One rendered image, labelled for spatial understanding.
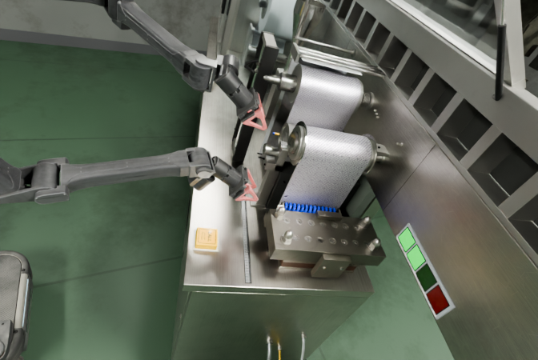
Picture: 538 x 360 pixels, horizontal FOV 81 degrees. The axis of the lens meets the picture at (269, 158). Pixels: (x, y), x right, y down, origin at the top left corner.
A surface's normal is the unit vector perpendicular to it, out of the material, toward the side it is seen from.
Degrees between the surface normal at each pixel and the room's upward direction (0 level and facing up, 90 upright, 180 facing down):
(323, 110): 92
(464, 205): 90
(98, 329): 0
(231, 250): 0
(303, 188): 90
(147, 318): 0
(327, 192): 90
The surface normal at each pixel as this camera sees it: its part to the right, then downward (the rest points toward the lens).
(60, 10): 0.39, 0.67
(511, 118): -0.95, -0.15
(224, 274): 0.29, -0.74
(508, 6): 0.11, 0.65
